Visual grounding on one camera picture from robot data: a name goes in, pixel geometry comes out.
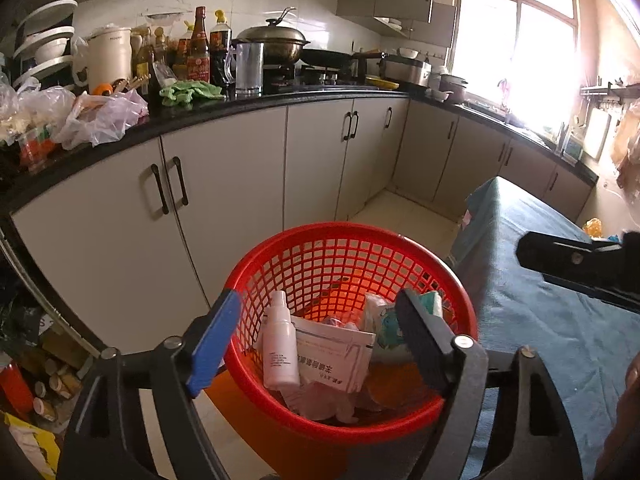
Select tall red label sauce bottle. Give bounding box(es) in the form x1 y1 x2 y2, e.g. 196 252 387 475
186 6 211 83

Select steel jug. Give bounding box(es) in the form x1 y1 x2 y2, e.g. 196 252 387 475
223 41 265 97

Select dark soy sauce bottle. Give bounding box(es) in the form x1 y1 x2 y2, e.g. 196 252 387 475
209 10 234 87

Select wooden chopsticks bundle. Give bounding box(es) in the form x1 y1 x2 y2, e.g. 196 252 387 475
112 74 152 95

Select person's right forearm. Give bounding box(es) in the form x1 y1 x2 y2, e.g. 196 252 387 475
595 355 640 478

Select black kitchen countertop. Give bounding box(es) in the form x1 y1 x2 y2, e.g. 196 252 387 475
0 87 599 221

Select white electric jar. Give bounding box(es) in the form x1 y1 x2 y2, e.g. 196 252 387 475
75 27 133 97

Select orange plastic stool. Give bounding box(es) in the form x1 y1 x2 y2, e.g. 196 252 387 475
205 370 351 480

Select yellow floor bag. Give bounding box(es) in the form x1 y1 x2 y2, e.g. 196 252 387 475
0 410 62 480

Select black gas stove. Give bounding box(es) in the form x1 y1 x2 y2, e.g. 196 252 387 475
262 64 373 95

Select maroon pot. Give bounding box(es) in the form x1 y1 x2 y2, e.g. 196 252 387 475
439 74 469 105

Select white rectangular board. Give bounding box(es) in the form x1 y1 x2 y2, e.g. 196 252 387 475
581 107 613 162

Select red plastic container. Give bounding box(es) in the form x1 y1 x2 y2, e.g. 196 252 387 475
0 360 35 417

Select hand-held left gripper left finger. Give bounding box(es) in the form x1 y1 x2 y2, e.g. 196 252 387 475
56 289 243 480

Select pink white plastic bag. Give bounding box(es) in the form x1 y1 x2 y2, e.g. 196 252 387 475
51 91 151 151

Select steel wok with lid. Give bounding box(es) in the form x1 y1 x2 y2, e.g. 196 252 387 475
234 7 311 64

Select white spray bottle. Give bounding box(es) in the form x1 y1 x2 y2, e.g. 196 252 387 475
262 291 301 390

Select green cloth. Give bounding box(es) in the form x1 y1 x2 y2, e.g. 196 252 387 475
159 80 227 107

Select black frying pan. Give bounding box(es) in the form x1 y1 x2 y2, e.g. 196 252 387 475
300 47 361 69

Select metal wall rack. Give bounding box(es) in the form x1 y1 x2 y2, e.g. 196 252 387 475
580 84 640 100

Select yellow oil bottle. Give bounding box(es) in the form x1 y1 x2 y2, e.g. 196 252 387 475
131 27 156 95

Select small red label bottle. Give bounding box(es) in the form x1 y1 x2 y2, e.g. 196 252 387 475
171 22 193 81

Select teal tissue packet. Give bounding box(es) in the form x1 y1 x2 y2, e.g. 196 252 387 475
375 291 446 351

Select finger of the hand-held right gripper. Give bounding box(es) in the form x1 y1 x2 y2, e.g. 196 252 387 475
517 231 640 315

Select blue tablecloth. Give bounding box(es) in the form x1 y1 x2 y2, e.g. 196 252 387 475
350 177 640 480

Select group of jars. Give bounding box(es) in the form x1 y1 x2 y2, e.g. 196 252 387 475
31 355 86 423

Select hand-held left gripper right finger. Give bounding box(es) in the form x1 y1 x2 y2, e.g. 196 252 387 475
395 288 583 480

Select dish rack with white plates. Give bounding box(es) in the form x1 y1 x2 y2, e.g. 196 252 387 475
11 0 80 90

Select white kitchen base cabinets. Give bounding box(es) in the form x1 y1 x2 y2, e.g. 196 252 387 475
10 97 596 356

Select kitchen window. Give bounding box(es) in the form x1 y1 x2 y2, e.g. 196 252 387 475
450 0 581 133

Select steel electric cooker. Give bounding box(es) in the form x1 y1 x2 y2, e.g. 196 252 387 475
379 54 433 89

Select hanging plastic bags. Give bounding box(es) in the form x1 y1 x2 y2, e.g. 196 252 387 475
612 102 640 191

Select clear grocery bag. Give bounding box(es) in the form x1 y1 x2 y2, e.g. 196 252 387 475
0 77 76 171

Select red plastic basket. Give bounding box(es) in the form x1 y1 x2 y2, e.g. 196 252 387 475
223 222 478 431

